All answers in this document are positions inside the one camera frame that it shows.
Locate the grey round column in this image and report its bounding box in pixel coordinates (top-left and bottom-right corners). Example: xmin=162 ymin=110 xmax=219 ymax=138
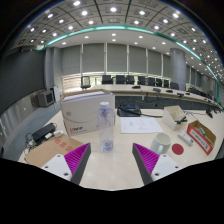
xmin=169 ymin=48 xmax=188 ymax=91

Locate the open brown box, red side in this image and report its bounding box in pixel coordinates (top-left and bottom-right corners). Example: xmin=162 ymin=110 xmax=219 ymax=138
xmin=186 ymin=120 xmax=217 ymax=156

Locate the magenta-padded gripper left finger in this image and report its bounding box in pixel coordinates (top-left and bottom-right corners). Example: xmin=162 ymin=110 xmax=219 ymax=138
xmin=41 ymin=142 xmax=92 ymax=186

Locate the group of ceiling lights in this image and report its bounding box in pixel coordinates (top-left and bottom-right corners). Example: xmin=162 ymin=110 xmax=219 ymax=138
xmin=19 ymin=0 xmax=224 ymax=81

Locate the black desk microphone console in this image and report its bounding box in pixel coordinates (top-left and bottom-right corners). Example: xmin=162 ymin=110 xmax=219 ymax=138
xmin=116 ymin=103 xmax=143 ymax=118

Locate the small white rectangular device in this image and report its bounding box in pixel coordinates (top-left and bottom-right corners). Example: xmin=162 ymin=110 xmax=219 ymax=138
xmin=177 ymin=131 xmax=195 ymax=147

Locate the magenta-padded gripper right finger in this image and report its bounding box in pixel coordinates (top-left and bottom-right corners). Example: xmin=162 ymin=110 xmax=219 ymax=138
xmin=132 ymin=142 xmax=184 ymax=186

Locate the white printed paper sheet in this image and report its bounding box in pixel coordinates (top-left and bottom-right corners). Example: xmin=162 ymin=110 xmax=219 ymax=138
xmin=119 ymin=116 xmax=164 ymax=135

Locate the flat round red coaster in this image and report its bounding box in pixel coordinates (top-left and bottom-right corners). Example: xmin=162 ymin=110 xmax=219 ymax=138
xmin=171 ymin=143 xmax=185 ymax=156

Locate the clear plastic water bottle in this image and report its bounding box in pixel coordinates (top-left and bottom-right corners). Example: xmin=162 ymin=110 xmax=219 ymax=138
xmin=97 ymin=101 xmax=116 ymax=153

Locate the white ceramic mug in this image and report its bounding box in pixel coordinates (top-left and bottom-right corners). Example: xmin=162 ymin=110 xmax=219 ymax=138
xmin=149 ymin=132 xmax=173 ymax=156

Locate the black power adapter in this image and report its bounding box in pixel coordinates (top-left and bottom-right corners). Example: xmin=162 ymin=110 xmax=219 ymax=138
xmin=31 ymin=122 xmax=57 ymax=143

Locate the grey box monitor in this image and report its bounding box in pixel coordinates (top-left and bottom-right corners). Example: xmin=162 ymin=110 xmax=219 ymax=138
xmin=36 ymin=90 xmax=56 ymax=108

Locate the small open white box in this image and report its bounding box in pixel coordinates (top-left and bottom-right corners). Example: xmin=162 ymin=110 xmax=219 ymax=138
xmin=162 ymin=105 xmax=188 ymax=132

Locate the row of black office chairs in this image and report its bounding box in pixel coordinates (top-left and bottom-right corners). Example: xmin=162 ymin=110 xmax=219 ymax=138
xmin=100 ymin=74 xmax=181 ymax=91

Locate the large white printed carton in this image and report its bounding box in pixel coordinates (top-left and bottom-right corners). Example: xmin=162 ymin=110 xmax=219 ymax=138
xmin=60 ymin=89 xmax=116 ymax=137

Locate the flat brown cardboard piece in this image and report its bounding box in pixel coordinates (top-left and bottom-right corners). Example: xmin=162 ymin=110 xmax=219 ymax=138
xmin=24 ymin=133 xmax=85 ymax=168

